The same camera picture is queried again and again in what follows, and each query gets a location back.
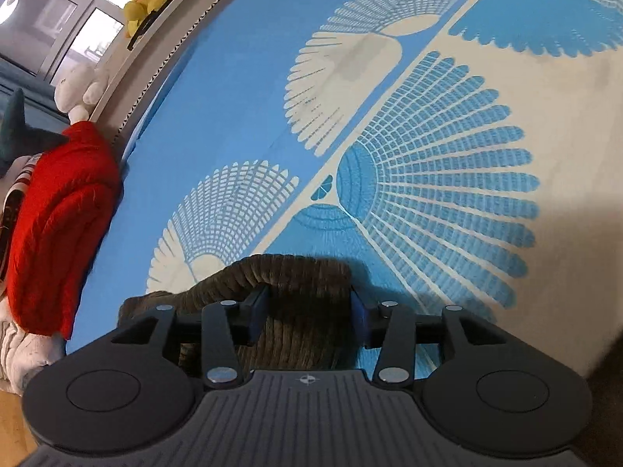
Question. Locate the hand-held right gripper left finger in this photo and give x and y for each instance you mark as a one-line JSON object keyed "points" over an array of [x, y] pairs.
{"points": [[258, 318]]}

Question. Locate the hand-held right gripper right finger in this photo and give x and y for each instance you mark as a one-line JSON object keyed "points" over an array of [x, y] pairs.
{"points": [[358, 318]]}

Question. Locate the brown pants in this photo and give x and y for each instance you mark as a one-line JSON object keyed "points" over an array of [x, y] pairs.
{"points": [[304, 301]]}

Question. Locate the red folded blanket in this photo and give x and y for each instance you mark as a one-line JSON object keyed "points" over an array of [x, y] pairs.
{"points": [[58, 214]]}

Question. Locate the blue patterned bed sheet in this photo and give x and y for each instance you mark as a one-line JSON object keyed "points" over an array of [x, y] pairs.
{"points": [[438, 107]]}

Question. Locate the folded white towels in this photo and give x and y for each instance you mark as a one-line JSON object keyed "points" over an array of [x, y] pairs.
{"points": [[24, 350]]}

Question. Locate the wooden headboard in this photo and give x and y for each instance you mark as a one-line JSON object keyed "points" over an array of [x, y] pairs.
{"points": [[14, 428]]}

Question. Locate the striped cloth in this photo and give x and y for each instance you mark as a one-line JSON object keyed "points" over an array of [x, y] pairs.
{"points": [[14, 194]]}

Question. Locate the grey mattress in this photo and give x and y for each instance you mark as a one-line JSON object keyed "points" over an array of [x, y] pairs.
{"points": [[160, 44]]}

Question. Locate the white plush toy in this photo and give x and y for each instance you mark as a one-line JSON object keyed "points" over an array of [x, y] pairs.
{"points": [[78, 85]]}

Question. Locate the dark teal plush shark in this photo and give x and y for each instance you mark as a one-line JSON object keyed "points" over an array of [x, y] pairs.
{"points": [[19, 136]]}

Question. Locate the grey framed window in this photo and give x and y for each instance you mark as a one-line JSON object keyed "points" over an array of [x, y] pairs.
{"points": [[53, 14]]}

